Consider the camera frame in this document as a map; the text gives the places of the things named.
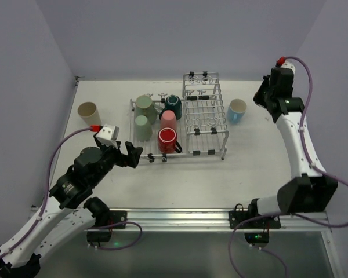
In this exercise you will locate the left controller box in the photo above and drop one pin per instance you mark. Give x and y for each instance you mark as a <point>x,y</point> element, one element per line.
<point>98,238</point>

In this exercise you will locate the sage green mug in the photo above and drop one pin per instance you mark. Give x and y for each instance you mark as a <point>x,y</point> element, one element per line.
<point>144,106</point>

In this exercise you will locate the light blue mug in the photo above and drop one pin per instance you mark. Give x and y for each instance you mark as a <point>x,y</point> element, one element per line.
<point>236,110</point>

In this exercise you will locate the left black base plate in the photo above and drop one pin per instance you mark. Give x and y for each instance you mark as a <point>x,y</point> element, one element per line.
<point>116,216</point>

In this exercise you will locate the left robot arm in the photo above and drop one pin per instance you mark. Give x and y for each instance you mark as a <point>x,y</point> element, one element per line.
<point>68,208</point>

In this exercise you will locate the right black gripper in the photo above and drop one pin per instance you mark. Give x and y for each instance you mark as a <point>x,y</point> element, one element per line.
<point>264,94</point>

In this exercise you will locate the pink cup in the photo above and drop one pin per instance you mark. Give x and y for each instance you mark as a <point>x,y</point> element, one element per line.
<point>168,119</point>

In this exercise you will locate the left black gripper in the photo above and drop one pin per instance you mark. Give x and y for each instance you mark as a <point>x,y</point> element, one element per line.
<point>123,156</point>

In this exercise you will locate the red mug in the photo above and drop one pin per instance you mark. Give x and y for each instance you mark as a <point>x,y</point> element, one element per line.
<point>168,141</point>

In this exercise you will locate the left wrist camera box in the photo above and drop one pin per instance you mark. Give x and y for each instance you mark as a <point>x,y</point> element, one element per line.
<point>107,136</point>

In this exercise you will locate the silver wire dish rack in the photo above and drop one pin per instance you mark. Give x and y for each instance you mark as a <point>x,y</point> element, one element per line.
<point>202,129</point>

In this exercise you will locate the aluminium mounting rail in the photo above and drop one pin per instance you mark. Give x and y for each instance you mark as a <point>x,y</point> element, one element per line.
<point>189,220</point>

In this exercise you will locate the light green cup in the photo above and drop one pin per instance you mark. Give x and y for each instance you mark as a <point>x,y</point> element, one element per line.
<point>143,129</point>

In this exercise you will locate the right controller box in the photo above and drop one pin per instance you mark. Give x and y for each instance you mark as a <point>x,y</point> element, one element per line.
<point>258,239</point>

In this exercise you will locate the controller box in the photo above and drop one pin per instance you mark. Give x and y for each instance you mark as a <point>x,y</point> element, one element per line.
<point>98,238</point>
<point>258,239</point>

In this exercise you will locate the dark teal mug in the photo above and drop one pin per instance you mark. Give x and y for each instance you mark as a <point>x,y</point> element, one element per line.
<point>174,104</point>

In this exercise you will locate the tall beige cup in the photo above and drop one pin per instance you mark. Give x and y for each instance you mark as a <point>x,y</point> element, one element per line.
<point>89,113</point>

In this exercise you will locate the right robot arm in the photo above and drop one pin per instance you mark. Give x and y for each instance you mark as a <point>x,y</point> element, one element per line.
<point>308,191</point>

